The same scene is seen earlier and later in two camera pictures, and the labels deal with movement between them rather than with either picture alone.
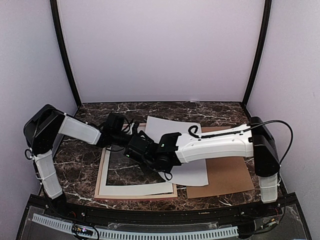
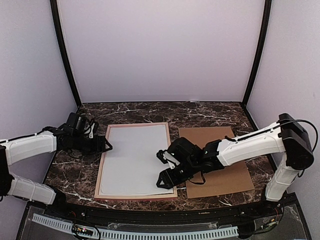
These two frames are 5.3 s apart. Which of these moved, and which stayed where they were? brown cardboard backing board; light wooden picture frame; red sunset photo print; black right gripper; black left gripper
Moved: black left gripper; black right gripper; red sunset photo print
Stayed: light wooden picture frame; brown cardboard backing board
